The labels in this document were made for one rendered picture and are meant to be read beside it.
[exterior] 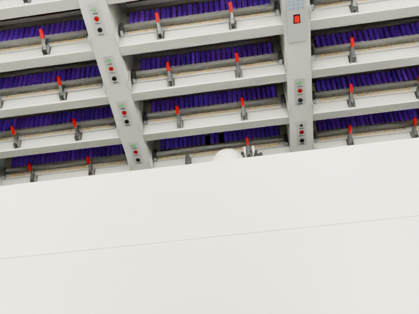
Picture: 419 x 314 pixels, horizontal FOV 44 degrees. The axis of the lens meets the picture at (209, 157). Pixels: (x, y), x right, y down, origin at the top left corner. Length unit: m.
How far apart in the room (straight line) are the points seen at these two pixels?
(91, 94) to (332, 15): 0.96
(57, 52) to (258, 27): 0.75
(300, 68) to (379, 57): 0.30
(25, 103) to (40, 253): 1.60
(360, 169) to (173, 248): 0.25
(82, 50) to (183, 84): 0.39
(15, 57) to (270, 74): 0.96
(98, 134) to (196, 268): 1.70
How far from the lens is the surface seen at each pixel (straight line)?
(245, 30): 1.94
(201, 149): 2.29
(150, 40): 1.97
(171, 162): 2.31
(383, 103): 2.21
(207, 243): 0.60
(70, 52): 2.04
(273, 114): 2.15
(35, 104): 2.20
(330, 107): 2.18
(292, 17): 1.93
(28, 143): 2.35
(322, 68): 2.05
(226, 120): 2.15
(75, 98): 2.15
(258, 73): 2.05
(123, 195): 0.70
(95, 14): 1.95
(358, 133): 2.35
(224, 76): 2.05
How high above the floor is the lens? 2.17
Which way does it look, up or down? 38 degrees down
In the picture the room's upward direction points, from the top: 10 degrees counter-clockwise
